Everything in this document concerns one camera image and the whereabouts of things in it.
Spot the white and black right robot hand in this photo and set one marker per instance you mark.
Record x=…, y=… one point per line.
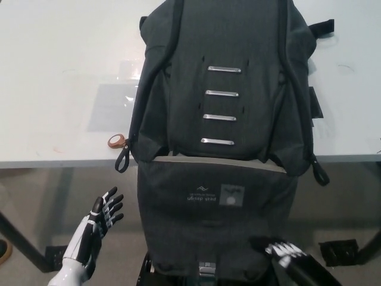
x=291, y=259

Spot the brown and white tape roll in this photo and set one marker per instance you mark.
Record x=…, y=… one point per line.
x=116, y=141

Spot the black perforated foot plate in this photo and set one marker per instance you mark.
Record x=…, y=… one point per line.
x=339, y=251
x=56, y=254

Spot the large clear plastic film sheet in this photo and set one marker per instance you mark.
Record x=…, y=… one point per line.
x=110, y=110

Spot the dark grey backpack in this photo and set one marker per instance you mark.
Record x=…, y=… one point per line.
x=220, y=119

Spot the black table leg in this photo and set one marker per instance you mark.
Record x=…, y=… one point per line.
x=370, y=245
x=21, y=238

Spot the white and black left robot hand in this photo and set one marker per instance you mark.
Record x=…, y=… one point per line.
x=92, y=226

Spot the black shoe with tan sole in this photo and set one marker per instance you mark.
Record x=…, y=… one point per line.
x=4, y=249

